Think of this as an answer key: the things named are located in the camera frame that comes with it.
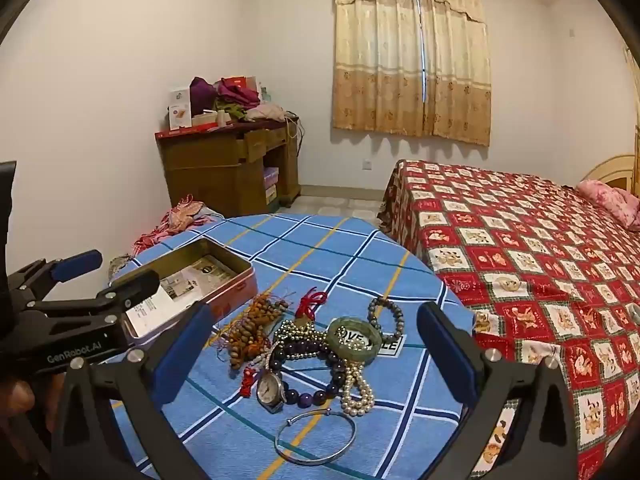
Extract blue plaid tablecloth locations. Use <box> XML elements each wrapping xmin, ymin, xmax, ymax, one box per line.
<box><xmin>102</xmin><ymin>213</ymin><xmax>476</xmax><ymax>480</ymax></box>

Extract person's left hand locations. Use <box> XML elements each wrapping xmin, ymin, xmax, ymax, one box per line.
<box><xmin>0</xmin><ymin>378</ymin><xmax>62</xmax><ymax>442</ymax></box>

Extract beige side curtain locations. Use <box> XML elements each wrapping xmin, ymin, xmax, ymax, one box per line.
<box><xmin>622</xmin><ymin>45</ymin><xmax>640</xmax><ymax>111</ymax></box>

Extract colourful clothes pile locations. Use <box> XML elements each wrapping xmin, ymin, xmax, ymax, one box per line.
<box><xmin>132</xmin><ymin>195</ymin><xmax>226</xmax><ymax>256</ymax></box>

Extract beige floral window curtain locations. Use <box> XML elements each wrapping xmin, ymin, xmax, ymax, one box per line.
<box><xmin>332</xmin><ymin>0</ymin><xmax>492</xmax><ymax>147</ymax></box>

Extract beige bed headboard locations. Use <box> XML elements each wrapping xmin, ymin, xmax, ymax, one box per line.
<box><xmin>580</xmin><ymin>155</ymin><xmax>636</xmax><ymax>192</ymax></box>

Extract stacked storage boxes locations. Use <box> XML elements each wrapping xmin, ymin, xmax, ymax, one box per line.
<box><xmin>263</xmin><ymin>166</ymin><xmax>280</xmax><ymax>212</ymax></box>

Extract bed with red quilt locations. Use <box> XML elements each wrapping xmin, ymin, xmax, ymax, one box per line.
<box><xmin>377</xmin><ymin>159</ymin><xmax>640</xmax><ymax>480</ymax></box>

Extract brown wooden desk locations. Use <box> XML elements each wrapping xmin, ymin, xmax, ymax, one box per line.
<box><xmin>155</xmin><ymin>116</ymin><xmax>303</xmax><ymax>218</ymax></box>

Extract thin silver bangle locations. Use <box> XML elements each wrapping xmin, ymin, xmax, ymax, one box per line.
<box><xmin>274</xmin><ymin>408</ymin><xmax>357</xmax><ymax>466</ymax></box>

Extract grey metallic bead necklace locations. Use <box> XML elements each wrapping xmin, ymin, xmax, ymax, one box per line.
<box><xmin>272</xmin><ymin>319</ymin><xmax>331</xmax><ymax>349</ymax></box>

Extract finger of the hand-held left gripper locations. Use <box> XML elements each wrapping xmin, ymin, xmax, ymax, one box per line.
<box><xmin>5</xmin><ymin>249</ymin><xmax>104</xmax><ymax>306</ymax></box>
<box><xmin>30</xmin><ymin>268</ymin><xmax>161</xmax><ymax>320</ymax></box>

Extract brown wooden bead string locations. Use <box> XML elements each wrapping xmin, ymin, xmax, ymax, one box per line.
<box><xmin>216</xmin><ymin>290</ymin><xmax>293</xmax><ymax>378</ymax></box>

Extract white upright carton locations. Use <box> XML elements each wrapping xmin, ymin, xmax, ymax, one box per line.
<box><xmin>167</xmin><ymin>87</ymin><xmax>193</xmax><ymax>131</ymax></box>

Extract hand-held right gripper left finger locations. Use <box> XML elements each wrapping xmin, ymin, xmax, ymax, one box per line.
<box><xmin>50</xmin><ymin>301</ymin><xmax>221</xmax><ymax>480</ymax></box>

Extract pink pillow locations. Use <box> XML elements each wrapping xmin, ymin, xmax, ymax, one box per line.
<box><xmin>576</xmin><ymin>180</ymin><xmax>640</xmax><ymax>233</ymax></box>

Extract clothes pile on desk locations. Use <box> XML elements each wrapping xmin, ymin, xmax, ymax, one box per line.
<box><xmin>189</xmin><ymin>76</ymin><xmax>286</xmax><ymax>123</ymax></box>

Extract silver wrist watch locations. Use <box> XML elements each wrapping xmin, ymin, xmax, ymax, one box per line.
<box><xmin>256</xmin><ymin>370</ymin><xmax>287</xmax><ymax>414</ymax></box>

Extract dark purple bead bracelet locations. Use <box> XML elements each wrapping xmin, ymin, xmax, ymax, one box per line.
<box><xmin>267</xmin><ymin>340</ymin><xmax>348</xmax><ymax>408</ymax></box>

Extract dark green bead bracelet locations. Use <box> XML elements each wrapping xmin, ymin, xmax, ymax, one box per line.
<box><xmin>368</xmin><ymin>296</ymin><xmax>405</xmax><ymax>346</ymax></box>

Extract red gift box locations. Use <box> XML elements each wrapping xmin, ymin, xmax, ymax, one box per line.
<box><xmin>220</xmin><ymin>76</ymin><xmax>258</xmax><ymax>106</ymax></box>

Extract green jade bangle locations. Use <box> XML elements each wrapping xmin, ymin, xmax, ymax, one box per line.
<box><xmin>326</xmin><ymin>316</ymin><xmax>382</xmax><ymax>366</ymax></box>

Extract red knot tassel charm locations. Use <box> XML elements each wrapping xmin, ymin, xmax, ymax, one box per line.
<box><xmin>292</xmin><ymin>287</ymin><xmax>328</xmax><ymax>329</ymax></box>

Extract printed paper leaflet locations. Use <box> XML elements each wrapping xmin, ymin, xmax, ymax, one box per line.
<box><xmin>125</xmin><ymin>254</ymin><xmax>237</xmax><ymax>336</ymax></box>

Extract white pearl necklace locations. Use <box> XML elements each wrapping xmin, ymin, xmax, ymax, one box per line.
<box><xmin>340</xmin><ymin>330</ymin><xmax>376</xmax><ymax>417</ymax></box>

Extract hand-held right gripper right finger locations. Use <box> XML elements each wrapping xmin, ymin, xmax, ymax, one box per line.
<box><xmin>416</xmin><ymin>301</ymin><xmax>583</xmax><ymax>480</ymax></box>

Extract rectangular metal tin box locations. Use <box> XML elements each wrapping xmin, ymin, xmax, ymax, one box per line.
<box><xmin>111</xmin><ymin>238</ymin><xmax>258</xmax><ymax>339</ymax></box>

